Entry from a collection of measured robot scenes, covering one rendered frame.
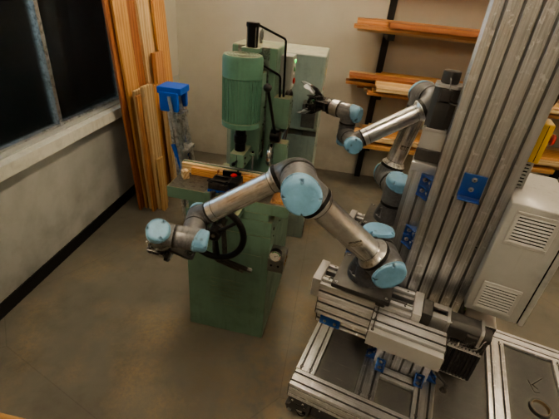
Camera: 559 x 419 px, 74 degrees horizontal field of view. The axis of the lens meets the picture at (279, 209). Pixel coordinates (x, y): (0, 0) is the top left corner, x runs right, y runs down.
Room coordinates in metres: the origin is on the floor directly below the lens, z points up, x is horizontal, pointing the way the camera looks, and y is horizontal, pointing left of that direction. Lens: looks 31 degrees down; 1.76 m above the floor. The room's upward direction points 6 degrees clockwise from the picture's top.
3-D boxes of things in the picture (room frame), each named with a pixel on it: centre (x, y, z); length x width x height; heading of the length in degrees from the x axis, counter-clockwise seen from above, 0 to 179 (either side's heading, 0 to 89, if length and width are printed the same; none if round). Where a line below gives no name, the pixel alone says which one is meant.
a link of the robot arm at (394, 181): (1.62, -0.55, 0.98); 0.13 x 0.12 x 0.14; 7
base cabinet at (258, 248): (1.80, 0.20, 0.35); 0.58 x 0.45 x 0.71; 171
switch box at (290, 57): (1.98, 0.03, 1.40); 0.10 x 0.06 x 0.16; 171
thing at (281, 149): (1.84, 0.03, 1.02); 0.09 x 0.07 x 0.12; 81
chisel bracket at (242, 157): (1.70, 0.21, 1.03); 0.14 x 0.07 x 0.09; 171
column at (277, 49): (1.97, 0.17, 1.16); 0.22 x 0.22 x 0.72; 81
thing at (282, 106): (1.87, 0.03, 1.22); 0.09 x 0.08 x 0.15; 171
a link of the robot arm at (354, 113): (1.72, -0.28, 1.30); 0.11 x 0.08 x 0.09; 54
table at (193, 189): (1.58, 0.24, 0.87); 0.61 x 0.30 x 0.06; 81
